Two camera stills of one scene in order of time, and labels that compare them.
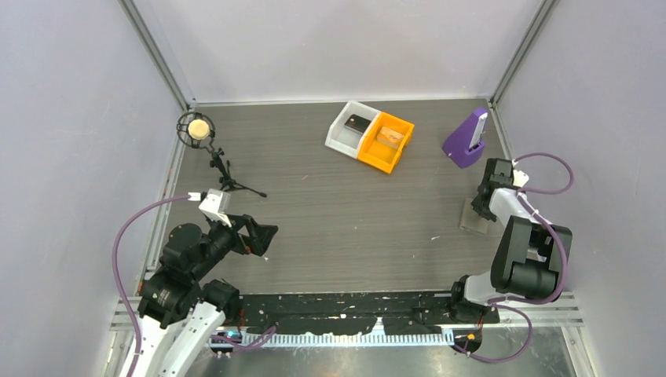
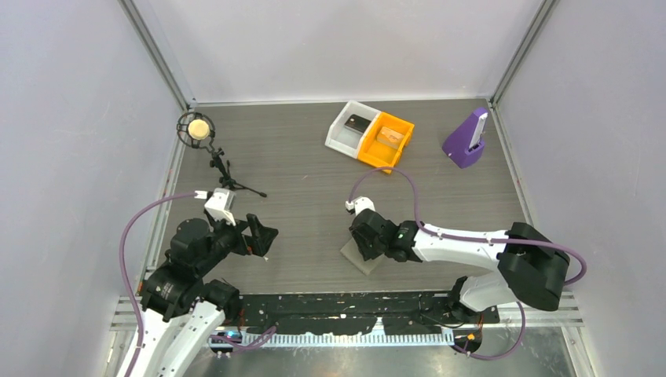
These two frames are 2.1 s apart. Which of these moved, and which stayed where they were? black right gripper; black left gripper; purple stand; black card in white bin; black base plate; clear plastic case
Moved: clear plastic case; black right gripper
Stayed: black base plate; black card in white bin; black left gripper; purple stand
